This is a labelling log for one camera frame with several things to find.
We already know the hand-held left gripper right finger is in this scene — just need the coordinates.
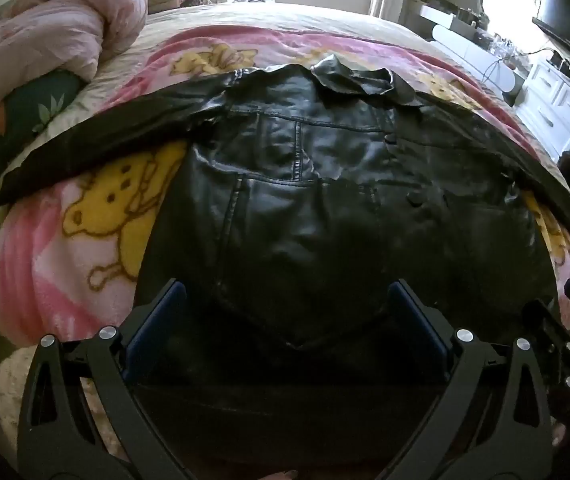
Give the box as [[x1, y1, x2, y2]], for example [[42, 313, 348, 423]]
[[387, 279, 558, 480]]

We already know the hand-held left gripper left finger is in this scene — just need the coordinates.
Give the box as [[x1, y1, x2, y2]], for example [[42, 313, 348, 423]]
[[16, 280, 191, 480]]

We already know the black leather jacket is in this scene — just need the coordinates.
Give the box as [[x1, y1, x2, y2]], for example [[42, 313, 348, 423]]
[[0, 55, 570, 396]]

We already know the pink cartoon printed blanket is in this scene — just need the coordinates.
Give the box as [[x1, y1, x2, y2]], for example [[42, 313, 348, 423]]
[[0, 25, 570, 356]]

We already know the cream fluffy blanket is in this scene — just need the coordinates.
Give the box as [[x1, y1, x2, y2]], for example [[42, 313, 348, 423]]
[[0, 347, 131, 466]]

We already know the white dresser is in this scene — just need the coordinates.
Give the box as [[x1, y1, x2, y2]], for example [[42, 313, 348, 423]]
[[515, 57, 570, 161]]

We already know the dark green floral pillow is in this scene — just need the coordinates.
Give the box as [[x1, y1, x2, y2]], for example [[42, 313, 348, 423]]
[[0, 67, 86, 181]]

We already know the cluster of small bottles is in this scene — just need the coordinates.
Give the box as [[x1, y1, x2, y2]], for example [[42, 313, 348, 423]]
[[475, 25, 533, 61]]

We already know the white rounded shelf unit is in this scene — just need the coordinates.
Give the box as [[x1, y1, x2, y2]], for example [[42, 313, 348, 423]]
[[432, 25, 528, 103]]

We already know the white storage box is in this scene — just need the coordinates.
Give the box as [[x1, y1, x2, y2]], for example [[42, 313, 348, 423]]
[[415, 0, 476, 28]]

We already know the pale pink quilt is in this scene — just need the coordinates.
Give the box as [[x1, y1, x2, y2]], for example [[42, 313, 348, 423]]
[[0, 0, 148, 136]]

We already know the beige bedspread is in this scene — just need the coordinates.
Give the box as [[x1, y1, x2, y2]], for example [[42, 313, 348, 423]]
[[90, 0, 566, 171]]

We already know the black cable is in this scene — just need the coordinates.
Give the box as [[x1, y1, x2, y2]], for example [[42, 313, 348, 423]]
[[480, 47, 556, 83]]

